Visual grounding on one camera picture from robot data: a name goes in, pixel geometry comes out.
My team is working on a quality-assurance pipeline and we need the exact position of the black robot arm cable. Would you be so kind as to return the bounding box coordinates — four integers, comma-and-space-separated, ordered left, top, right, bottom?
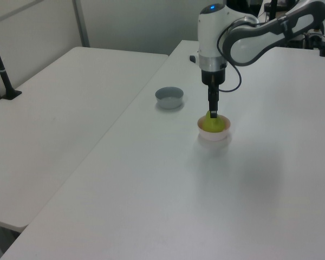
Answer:
217, 24, 243, 93

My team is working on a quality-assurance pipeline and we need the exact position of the pink bowl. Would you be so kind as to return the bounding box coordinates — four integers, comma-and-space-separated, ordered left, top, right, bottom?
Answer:
197, 114, 231, 141

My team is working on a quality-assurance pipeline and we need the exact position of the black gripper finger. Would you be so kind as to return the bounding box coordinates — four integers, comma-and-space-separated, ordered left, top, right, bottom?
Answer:
207, 93, 220, 119

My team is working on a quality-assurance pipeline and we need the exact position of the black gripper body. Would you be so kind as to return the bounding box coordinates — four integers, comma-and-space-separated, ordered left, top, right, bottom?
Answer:
201, 69, 226, 94

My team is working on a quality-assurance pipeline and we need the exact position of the grey bowl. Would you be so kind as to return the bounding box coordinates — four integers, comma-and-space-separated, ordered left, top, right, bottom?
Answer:
154, 86, 185, 110

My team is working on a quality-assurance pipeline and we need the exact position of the green apple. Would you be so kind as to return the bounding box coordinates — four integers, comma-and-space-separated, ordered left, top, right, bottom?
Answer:
202, 109, 225, 134

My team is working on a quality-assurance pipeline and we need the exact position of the grey partition post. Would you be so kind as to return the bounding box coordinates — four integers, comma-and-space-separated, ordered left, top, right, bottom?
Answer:
71, 0, 91, 48

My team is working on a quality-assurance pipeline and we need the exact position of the white side table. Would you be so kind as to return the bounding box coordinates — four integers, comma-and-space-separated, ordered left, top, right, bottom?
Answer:
0, 46, 170, 233

